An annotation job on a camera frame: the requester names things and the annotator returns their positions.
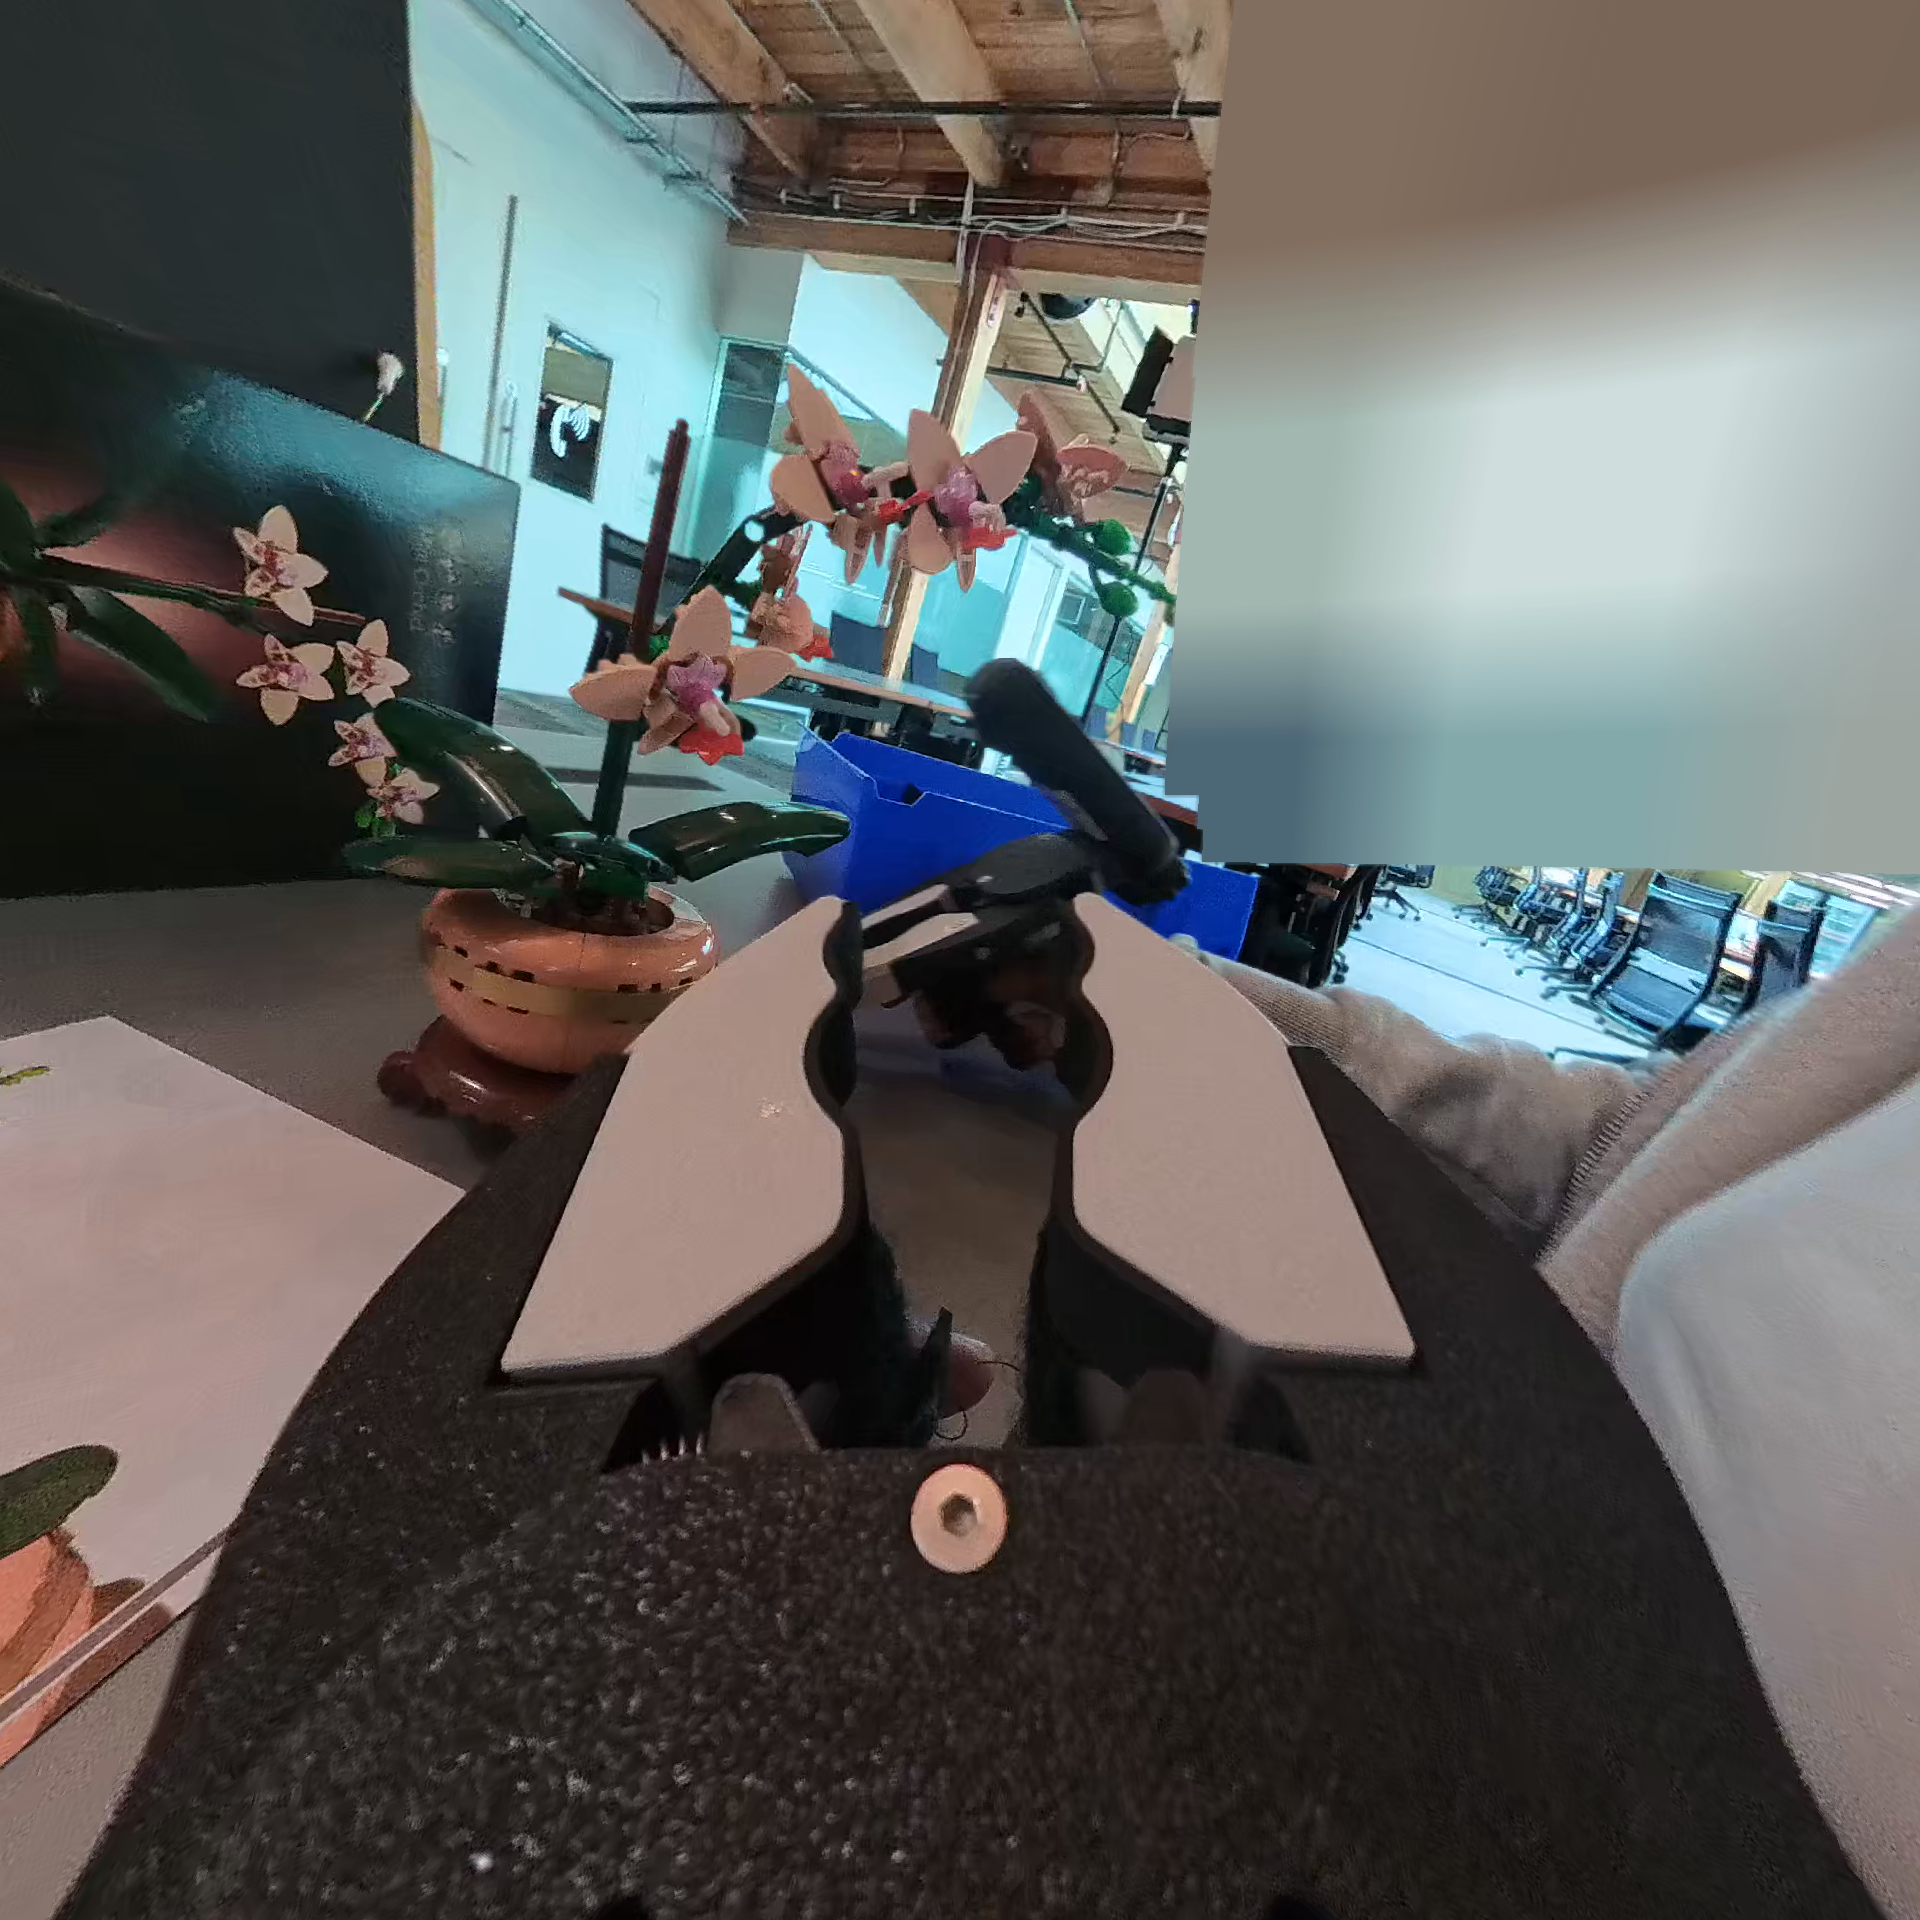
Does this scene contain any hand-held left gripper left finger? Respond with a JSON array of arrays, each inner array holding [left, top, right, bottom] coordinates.
[[498, 896, 870, 1383]]

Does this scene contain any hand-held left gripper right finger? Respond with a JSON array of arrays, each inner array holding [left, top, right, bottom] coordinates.
[[1035, 892, 1422, 1375]]

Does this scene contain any person's right forearm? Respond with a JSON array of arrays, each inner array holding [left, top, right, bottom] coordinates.
[[1199, 949, 1704, 1255]]

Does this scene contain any grey desk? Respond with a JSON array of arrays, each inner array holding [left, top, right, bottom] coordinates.
[[0, 726, 1291, 1920]]

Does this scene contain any blue plastic bin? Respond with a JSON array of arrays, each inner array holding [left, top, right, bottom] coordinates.
[[789, 728, 1264, 962]]

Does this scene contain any toy brick orchid in pot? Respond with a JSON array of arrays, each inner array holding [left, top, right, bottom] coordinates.
[[342, 367, 1181, 1130]]

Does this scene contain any black mesh office chair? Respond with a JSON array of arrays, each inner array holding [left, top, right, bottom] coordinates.
[[597, 523, 704, 606]]

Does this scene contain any row of black office chairs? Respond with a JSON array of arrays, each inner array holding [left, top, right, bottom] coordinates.
[[1351, 862, 1884, 1051]]

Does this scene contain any black light on stand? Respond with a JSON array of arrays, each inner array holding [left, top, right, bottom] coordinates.
[[1119, 325, 1199, 440]]

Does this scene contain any orchid print instruction booklet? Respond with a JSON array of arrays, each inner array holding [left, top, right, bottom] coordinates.
[[0, 1015, 468, 1767]]

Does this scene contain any person's torso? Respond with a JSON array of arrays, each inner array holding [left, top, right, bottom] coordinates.
[[1534, 901, 1920, 1920]]

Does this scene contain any dark orchid print box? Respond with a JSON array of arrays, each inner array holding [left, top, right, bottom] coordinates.
[[0, 274, 520, 898]]

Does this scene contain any framed wall picture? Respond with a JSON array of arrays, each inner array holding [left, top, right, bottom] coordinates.
[[531, 319, 614, 506]]

